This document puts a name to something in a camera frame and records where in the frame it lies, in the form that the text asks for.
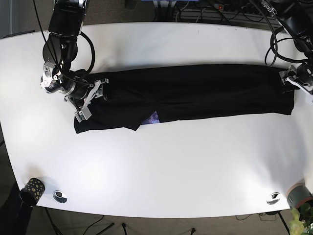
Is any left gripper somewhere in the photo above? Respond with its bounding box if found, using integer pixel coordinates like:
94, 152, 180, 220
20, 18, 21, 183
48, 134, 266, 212
279, 64, 313, 96

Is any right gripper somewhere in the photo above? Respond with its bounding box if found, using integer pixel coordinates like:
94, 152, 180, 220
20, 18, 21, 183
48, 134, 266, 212
65, 78, 111, 123

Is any black T-shirt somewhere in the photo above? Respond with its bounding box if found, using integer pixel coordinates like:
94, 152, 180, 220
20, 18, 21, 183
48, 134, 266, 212
74, 64, 294, 133

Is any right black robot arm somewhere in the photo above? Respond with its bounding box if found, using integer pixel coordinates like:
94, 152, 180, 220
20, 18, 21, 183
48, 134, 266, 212
41, 0, 109, 122

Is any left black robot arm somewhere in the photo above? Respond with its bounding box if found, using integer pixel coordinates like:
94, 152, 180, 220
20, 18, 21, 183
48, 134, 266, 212
261, 0, 313, 96

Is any grey plant pot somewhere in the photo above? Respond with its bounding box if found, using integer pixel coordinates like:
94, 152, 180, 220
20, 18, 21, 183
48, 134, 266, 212
286, 183, 313, 209

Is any left metal table grommet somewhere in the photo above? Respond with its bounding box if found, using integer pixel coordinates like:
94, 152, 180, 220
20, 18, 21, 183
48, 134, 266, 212
53, 190, 67, 203

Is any metal table grommet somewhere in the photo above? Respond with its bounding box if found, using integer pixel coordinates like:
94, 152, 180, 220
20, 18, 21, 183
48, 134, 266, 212
266, 192, 281, 205
53, 190, 67, 203

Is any right metal table grommet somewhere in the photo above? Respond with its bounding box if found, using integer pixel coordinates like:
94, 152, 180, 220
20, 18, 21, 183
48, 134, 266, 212
266, 192, 281, 205

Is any black floral cup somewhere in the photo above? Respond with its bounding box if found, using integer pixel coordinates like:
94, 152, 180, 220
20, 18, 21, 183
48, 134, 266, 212
19, 178, 45, 207

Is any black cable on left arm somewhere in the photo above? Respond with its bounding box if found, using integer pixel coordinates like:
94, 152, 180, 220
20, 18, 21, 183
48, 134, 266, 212
264, 24, 304, 68

